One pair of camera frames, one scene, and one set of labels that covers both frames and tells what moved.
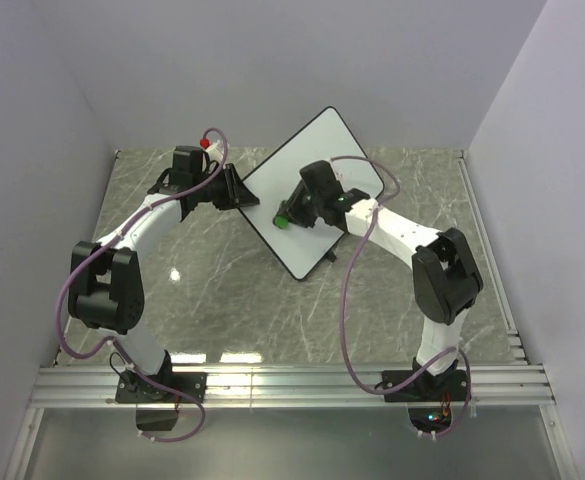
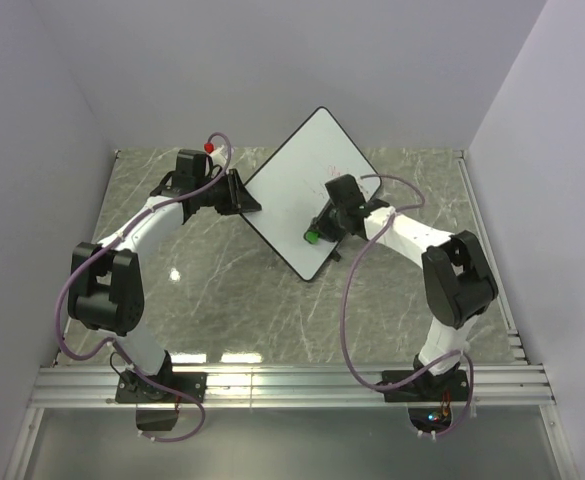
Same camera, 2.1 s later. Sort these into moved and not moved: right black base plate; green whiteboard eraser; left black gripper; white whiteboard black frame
Moved: green whiteboard eraser
Not moved: white whiteboard black frame; left black gripper; right black base plate
